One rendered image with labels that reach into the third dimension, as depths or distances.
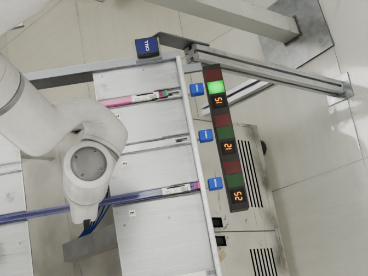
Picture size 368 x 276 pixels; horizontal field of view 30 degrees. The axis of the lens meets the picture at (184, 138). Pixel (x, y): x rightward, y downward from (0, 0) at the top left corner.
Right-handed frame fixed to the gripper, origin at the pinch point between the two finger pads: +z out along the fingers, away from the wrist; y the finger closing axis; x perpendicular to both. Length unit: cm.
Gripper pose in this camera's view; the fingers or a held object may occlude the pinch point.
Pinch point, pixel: (81, 205)
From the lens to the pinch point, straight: 147.3
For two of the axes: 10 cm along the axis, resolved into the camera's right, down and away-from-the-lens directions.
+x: 9.7, -1.1, 2.2
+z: -1.7, 3.2, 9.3
